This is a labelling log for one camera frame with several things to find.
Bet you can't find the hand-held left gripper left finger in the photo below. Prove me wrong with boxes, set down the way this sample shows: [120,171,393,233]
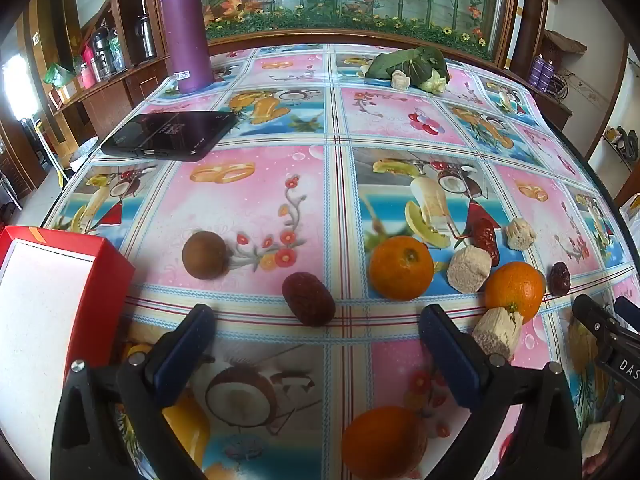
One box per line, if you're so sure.
[50,304,218,480]

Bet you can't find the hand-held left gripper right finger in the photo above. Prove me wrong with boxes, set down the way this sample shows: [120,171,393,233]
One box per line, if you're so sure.
[419,304,584,480]

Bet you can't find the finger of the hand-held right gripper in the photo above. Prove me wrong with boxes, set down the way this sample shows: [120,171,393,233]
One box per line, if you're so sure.
[572,293,640,397]
[614,296,640,334]

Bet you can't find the beige crumbly cake piece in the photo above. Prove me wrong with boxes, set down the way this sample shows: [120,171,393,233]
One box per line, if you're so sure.
[471,307,525,362]
[580,420,612,461]
[446,245,493,293]
[506,218,537,251]

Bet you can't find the dried red date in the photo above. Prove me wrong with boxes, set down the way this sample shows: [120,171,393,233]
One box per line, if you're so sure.
[549,261,572,297]
[281,271,336,327]
[467,209,501,267]

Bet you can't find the orange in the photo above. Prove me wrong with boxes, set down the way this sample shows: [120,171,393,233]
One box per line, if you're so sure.
[369,236,435,301]
[341,406,429,480]
[484,261,546,322]

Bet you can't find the red cardboard box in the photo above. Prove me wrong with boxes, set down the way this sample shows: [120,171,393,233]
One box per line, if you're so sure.
[0,226,136,461]

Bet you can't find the brown round fruit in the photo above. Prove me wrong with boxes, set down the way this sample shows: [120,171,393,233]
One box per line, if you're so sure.
[181,231,232,279]

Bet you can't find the black smartphone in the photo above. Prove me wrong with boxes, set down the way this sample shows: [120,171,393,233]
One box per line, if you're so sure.
[100,111,237,162]

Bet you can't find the white plastic bucket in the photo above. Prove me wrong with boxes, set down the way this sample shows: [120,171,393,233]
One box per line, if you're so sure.
[69,136,100,171]

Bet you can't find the yellow broom and dustpan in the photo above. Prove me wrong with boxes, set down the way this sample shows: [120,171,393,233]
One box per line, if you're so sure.
[32,120,72,187]

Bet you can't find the brown wooden cabinet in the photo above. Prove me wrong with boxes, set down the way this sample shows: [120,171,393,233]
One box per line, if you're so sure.
[0,0,173,201]

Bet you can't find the pale green wrapped snack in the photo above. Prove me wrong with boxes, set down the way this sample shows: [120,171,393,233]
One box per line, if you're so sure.
[419,71,449,94]

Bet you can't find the pink bottle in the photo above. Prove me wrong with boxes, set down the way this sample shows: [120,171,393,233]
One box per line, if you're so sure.
[80,55,99,89]

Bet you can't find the green plastic bag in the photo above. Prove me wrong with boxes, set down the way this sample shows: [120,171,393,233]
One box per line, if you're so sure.
[44,62,76,86]

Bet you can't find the steel thermos flask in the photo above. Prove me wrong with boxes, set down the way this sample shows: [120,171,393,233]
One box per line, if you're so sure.
[135,14,157,60]

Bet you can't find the purple thermos bottle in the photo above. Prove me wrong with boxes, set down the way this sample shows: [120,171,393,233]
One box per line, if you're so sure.
[158,0,215,95]

